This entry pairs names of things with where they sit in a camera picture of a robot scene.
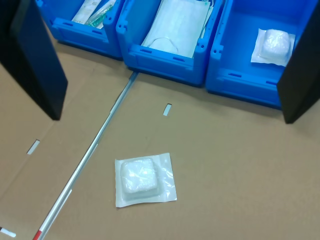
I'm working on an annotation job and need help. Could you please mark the green printed packet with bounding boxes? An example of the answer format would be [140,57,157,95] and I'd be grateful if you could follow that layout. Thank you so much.
[84,0,117,30]

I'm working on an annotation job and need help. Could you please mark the blue bin with cotton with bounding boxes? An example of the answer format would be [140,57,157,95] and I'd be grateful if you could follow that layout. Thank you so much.
[205,0,318,111]

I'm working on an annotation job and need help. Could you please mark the cotton packet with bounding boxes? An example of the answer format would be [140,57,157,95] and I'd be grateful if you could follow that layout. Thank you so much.
[114,152,178,208]
[250,28,296,67]

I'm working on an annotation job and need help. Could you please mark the white flat packet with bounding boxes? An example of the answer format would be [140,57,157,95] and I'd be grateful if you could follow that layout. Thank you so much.
[71,0,102,25]

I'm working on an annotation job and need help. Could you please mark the blue bin with packets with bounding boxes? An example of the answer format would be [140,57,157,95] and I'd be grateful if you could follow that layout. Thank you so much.
[34,0,125,61]

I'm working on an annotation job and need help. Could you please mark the blue bin with masks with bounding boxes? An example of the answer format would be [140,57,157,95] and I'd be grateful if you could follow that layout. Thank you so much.
[116,0,226,88]

